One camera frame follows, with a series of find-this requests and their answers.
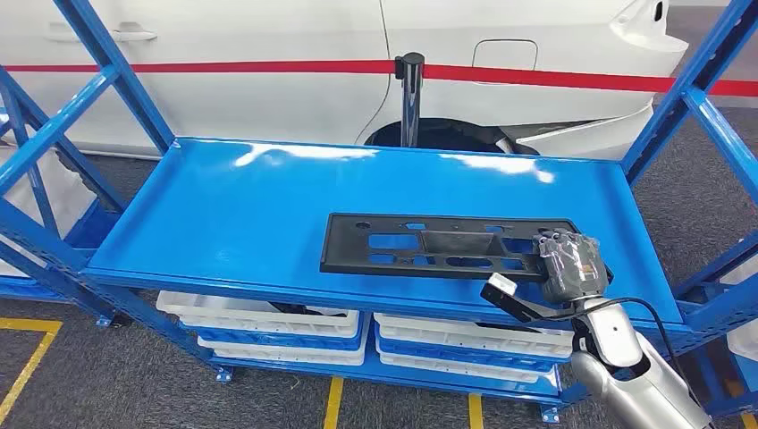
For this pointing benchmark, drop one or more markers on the red barrier belt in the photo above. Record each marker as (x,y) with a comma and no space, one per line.
(237,66)

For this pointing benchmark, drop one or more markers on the black stanchion post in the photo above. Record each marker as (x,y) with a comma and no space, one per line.
(410,100)

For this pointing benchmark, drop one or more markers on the white car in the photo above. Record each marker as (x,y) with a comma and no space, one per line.
(266,29)

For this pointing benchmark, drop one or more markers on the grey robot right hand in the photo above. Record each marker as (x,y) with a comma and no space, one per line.
(571,269)

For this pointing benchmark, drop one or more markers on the black plastic panel part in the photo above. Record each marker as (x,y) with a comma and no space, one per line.
(343,248)

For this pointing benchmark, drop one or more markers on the black curved trim part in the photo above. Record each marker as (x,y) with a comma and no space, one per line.
(308,309)

